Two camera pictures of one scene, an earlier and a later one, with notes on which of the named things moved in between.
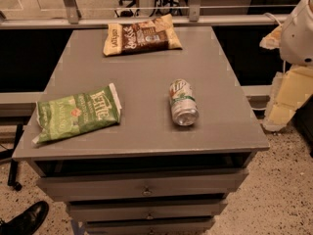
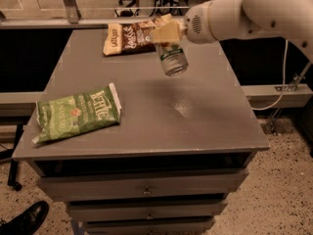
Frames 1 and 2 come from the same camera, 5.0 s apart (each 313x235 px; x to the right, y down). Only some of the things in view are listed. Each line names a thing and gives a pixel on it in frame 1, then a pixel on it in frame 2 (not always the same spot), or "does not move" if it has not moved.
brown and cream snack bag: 156,33 does not move
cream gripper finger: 290,89 → 197,26
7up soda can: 183,103 → 172,57
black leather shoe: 26,222 does not move
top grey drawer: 144,186 does not move
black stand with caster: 8,156 does not move
